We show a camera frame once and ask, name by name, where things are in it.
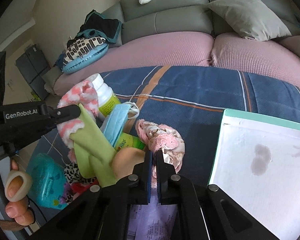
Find white pill bottle green label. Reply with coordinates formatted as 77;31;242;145
90;73;121;120

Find teal toy case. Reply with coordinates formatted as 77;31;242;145
26;153;66;210

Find pink floral scrunchie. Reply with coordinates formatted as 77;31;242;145
135;119;186;174

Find blue plaid blanket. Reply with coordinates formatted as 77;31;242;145
33;65;300;230

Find dark grey cabinet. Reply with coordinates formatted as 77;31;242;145
15;44;50;100

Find pink sofa seat cover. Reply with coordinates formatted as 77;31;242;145
53;31;300;96

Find blue patterned round cushion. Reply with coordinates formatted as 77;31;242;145
62;37;109;74

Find dark teal folded clothes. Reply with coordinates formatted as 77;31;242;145
66;10;122;47

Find black white leopard scrunchie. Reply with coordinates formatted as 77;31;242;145
64;163;98;185

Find beige round sponge puff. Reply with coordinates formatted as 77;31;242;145
111;147;145;180

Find pink white fuzzy sock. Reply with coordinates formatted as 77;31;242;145
57;79;99;149

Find blue face mask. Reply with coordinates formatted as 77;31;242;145
100;102;140;147

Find grey leather sofa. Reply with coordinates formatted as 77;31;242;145
41;0;300;88

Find white tray teal rim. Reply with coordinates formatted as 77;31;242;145
209;109;300;239

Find green microfiber cloth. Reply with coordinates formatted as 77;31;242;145
70;103;117;187

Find person's left hand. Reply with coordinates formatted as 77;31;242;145
0;159;36;227

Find green tissue pack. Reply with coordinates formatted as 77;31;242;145
114;133;146;152

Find purple wipes packet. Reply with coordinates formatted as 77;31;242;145
127;174;177;240

